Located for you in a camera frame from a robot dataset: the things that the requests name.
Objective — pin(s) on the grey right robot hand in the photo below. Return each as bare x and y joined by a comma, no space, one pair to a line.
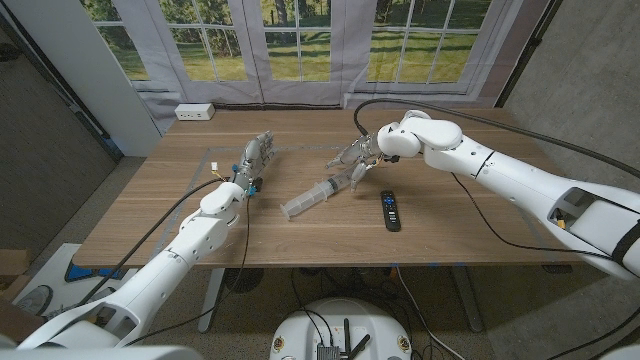
367,147

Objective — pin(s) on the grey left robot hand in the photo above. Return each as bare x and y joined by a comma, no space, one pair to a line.
252,160

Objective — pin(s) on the clear plastic syringe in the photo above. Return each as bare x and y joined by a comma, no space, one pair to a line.
310,197

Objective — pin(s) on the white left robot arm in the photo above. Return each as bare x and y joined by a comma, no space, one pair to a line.
165,270

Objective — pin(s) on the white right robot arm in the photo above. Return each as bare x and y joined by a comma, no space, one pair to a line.
500,175

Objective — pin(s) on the black TV remote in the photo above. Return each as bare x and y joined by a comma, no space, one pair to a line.
390,212

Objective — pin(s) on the white power strip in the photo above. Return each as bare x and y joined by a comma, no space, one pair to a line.
194,111

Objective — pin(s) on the printed window backdrop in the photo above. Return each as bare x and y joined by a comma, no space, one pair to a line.
300,95

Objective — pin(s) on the black round fan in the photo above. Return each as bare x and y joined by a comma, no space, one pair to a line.
243,280

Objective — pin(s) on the white table leg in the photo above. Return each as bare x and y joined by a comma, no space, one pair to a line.
470,305
212,300

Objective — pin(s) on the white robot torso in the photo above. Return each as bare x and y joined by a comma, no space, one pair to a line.
380,325

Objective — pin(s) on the black backdrop stand pole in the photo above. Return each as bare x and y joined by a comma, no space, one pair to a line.
525,55

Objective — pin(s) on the white panel board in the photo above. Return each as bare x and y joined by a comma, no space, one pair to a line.
90,75

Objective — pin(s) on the black antenna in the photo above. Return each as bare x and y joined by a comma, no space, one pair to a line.
361,346
346,335

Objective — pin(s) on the grey router box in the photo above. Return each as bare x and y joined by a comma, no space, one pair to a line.
327,352

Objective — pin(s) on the white floor plate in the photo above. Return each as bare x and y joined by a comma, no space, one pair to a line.
55,270

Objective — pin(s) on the brown cardboard box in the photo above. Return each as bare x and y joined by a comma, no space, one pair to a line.
12,262

